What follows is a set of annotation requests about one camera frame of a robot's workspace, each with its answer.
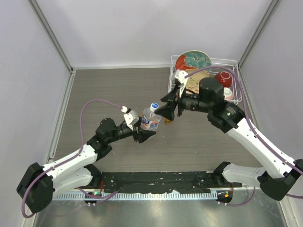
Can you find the pink patterned bowl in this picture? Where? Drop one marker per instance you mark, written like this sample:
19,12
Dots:
228,94

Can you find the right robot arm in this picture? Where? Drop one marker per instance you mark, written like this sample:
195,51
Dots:
278,172

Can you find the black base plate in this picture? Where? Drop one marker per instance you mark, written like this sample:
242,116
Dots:
158,182

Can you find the white slotted cable duct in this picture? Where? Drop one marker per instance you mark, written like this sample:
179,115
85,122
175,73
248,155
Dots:
174,195

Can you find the red bowl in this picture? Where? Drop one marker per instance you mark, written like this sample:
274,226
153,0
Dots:
224,78

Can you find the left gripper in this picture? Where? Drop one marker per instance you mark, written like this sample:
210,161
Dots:
142,135

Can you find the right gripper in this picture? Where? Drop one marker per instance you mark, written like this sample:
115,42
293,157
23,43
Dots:
168,111

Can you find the orange bottle cap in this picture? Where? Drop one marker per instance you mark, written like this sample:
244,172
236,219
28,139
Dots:
167,121

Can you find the cream floral plate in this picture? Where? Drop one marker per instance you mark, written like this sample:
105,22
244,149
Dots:
192,85

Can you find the red and teal plate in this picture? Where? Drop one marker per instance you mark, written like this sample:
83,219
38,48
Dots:
192,60

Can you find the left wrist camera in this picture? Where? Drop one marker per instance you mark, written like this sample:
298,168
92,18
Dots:
130,116

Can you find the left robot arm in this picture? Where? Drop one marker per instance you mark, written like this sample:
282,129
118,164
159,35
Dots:
41,183

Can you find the clear plastic water bottle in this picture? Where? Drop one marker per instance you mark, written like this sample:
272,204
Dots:
150,121

